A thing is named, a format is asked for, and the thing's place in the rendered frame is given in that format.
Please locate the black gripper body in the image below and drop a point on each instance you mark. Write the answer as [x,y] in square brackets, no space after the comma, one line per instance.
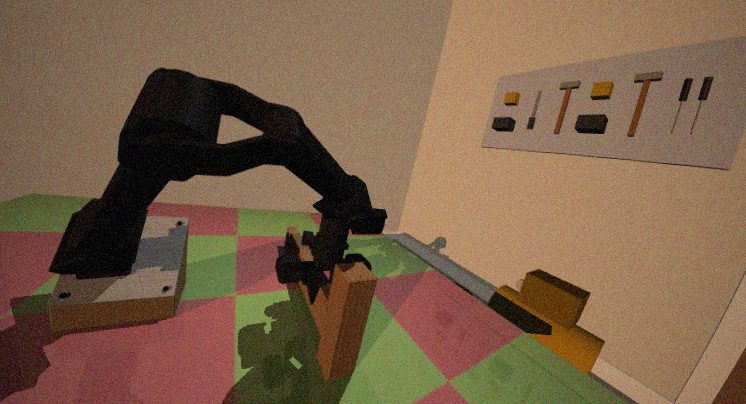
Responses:
[290,269]

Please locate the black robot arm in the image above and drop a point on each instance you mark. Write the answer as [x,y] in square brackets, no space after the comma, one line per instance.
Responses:
[171,134]

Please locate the dark brown wooden post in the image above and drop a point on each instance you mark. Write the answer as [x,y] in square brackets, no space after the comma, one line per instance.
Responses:
[345,319]

